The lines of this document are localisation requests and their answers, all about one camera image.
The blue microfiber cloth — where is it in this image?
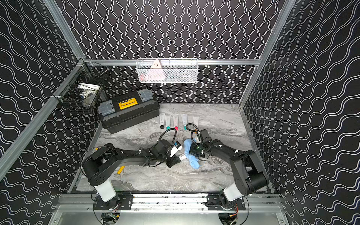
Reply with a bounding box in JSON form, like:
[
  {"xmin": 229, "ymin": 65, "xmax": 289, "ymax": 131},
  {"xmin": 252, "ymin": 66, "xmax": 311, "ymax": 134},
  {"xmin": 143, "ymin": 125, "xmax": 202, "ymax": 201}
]
[{"xmin": 183, "ymin": 138, "xmax": 200, "ymax": 170}]

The white tube teal cap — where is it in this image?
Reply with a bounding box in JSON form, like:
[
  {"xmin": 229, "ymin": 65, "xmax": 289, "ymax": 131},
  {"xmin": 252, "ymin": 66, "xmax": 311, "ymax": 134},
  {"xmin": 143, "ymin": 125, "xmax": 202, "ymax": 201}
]
[{"xmin": 181, "ymin": 114, "xmax": 188, "ymax": 130}]

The white tube green cap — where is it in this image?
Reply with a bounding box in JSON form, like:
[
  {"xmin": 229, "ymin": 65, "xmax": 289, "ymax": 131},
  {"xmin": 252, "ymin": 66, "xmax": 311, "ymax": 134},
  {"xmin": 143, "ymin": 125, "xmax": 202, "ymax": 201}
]
[{"xmin": 165, "ymin": 114, "xmax": 171, "ymax": 130}]

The white tube black cap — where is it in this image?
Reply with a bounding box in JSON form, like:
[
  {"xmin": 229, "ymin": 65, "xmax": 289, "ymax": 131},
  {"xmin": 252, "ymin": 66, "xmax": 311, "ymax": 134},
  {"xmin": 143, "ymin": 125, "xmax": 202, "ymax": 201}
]
[{"xmin": 159, "ymin": 113, "xmax": 165, "ymax": 129}]

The white tube pink cap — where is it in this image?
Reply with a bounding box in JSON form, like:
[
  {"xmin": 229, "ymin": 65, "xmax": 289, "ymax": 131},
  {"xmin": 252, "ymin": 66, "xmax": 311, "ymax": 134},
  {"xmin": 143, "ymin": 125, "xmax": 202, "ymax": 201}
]
[{"xmin": 172, "ymin": 114, "xmax": 179, "ymax": 130}]

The white tube dark blue cap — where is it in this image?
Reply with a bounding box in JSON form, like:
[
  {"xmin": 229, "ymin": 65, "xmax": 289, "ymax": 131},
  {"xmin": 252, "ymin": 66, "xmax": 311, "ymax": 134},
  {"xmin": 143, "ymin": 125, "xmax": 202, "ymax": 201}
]
[{"xmin": 179, "ymin": 153, "xmax": 187, "ymax": 161}]

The white tube orange cap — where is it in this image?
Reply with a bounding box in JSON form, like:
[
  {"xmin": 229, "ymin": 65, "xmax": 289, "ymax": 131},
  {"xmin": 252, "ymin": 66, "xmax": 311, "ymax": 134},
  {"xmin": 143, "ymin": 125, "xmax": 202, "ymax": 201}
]
[{"xmin": 193, "ymin": 115, "xmax": 199, "ymax": 126}]

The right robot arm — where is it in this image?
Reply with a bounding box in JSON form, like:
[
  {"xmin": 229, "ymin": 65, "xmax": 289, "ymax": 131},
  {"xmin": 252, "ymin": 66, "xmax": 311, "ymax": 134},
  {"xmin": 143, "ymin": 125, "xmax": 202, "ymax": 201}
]
[{"xmin": 184, "ymin": 129, "xmax": 270, "ymax": 202}]

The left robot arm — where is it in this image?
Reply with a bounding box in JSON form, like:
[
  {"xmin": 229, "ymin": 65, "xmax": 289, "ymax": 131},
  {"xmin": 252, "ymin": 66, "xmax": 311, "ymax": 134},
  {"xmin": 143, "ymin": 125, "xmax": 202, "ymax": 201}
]
[{"xmin": 81, "ymin": 140, "xmax": 182, "ymax": 203}]

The yellow marker pen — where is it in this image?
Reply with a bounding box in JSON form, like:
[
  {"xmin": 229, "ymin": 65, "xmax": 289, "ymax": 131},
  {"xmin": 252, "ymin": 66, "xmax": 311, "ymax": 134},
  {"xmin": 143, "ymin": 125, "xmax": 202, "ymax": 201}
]
[{"xmin": 117, "ymin": 166, "xmax": 125, "ymax": 174}]

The black toolbox yellow latch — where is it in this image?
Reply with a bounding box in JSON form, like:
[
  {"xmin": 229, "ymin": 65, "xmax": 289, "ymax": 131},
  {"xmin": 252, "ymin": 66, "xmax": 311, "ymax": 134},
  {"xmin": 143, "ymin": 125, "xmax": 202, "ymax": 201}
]
[{"xmin": 97, "ymin": 89, "xmax": 160, "ymax": 134}]

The pink triangle item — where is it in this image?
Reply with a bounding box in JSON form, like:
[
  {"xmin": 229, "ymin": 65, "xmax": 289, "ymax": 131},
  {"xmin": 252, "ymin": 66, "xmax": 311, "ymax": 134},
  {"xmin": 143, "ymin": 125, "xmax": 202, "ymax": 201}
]
[{"xmin": 145, "ymin": 59, "xmax": 166, "ymax": 82}]

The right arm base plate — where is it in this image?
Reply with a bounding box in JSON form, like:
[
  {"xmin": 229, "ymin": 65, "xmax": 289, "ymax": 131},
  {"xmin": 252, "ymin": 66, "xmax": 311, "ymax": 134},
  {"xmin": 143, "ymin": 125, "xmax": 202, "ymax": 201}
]
[{"xmin": 204, "ymin": 194, "xmax": 246, "ymax": 211}]

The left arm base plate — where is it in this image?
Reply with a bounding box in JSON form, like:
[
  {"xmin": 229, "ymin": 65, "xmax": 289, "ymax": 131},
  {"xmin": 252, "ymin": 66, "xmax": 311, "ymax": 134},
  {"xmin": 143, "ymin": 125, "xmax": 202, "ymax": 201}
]
[{"xmin": 93, "ymin": 194, "xmax": 133, "ymax": 211}]

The clear wall basket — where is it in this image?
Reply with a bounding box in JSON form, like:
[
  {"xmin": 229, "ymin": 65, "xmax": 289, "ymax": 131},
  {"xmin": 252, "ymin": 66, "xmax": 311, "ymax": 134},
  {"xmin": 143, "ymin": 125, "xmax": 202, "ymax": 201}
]
[{"xmin": 136, "ymin": 58, "xmax": 199, "ymax": 83}]

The black wire basket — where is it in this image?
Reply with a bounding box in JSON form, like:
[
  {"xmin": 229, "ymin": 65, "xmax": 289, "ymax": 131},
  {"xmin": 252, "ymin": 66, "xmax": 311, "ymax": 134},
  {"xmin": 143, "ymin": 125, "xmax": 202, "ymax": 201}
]
[{"xmin": 54, "ymin": 62, "xmax": 111, "ymax": 114}]

